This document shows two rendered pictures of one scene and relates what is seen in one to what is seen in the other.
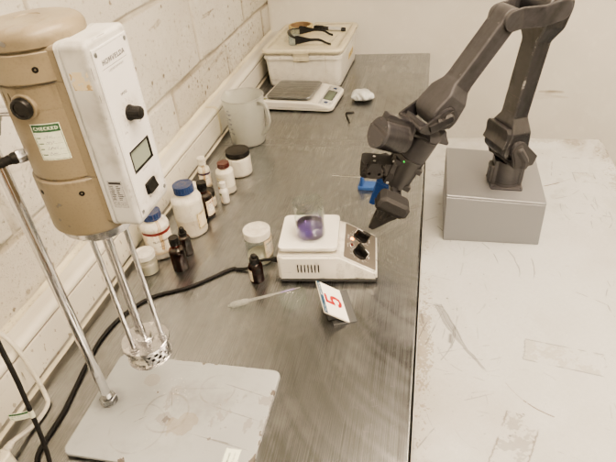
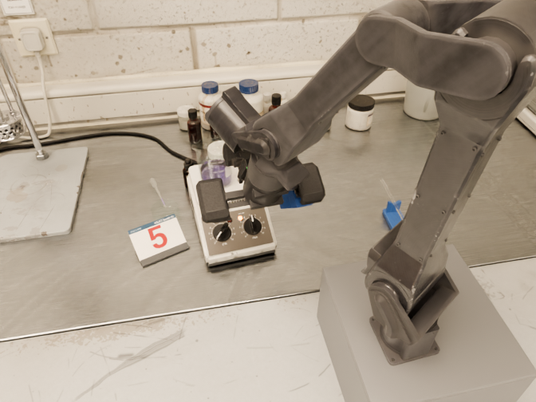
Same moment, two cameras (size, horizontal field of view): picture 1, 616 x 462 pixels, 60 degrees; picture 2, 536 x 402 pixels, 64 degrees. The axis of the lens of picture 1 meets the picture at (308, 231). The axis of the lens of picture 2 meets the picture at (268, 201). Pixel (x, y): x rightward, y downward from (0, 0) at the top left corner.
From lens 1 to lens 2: 0.95 m
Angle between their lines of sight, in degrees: 50
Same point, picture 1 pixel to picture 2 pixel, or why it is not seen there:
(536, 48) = (439, 137)
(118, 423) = (21, 167)
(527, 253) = not seen: outside the picture
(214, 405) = (33, 205)
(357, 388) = (51, 288)
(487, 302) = (199, 388)
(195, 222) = not seen: hidden behind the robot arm
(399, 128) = (227, 116)
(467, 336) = (129, 372)
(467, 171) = not seen: hidden behind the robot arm
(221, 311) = (145, 177)
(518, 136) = (385, 274)
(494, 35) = (341, 51)
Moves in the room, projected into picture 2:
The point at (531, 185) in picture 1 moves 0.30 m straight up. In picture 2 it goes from (417, 379) to (515, 163)
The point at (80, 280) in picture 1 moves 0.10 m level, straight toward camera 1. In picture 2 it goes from (126, 91) to (93, 106)
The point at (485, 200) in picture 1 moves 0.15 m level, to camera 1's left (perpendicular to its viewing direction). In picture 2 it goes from (339, 317) to (285, 242)
